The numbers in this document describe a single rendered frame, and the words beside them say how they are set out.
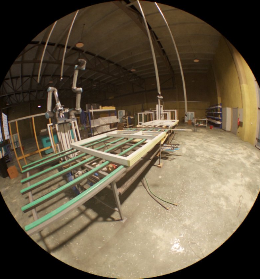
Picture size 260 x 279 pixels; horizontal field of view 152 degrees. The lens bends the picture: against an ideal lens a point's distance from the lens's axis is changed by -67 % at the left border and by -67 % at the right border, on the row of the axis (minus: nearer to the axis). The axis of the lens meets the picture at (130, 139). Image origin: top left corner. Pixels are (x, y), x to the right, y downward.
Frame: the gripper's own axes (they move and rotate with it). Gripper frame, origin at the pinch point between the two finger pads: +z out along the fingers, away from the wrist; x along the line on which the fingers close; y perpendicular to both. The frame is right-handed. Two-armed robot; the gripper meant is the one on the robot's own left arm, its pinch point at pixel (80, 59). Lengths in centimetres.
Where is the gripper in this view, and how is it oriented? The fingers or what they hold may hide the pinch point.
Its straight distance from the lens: 214.4
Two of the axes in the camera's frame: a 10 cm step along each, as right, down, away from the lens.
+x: 9.5, 1.1, 3.0
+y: 2.5, -8.3, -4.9
